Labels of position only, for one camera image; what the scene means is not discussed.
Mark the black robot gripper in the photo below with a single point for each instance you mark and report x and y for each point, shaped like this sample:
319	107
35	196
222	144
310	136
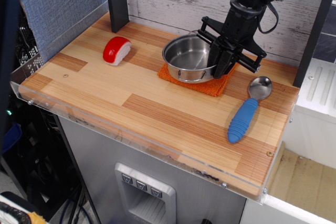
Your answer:
233	42

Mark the stainless steel pan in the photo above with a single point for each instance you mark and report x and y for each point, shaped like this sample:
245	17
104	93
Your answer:
186	58

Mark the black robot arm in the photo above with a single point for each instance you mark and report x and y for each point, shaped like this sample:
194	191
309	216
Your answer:
233	42

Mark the orange knitted cloth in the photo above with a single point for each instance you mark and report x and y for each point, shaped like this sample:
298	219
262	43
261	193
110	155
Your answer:
214	87

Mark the red and white toy sushi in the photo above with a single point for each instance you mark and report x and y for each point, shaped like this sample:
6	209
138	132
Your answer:
116	50

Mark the white toy sink unit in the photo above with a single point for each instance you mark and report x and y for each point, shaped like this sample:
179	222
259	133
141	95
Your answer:
301	185

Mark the grey toy fridge cabinet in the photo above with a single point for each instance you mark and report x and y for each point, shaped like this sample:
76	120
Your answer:
127	185

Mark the blue fabric panel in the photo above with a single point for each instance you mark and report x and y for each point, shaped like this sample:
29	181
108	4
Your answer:
56	23

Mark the clear acrylic table guard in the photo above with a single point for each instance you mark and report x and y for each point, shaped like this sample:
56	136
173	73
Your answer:
133	105

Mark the blue handled metal spoon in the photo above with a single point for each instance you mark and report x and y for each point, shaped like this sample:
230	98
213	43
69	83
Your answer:
260	88

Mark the dark right frame post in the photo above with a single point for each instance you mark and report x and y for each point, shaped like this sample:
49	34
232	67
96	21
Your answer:
312	42

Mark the black vertical post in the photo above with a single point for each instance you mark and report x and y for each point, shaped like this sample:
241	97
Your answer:
119	16

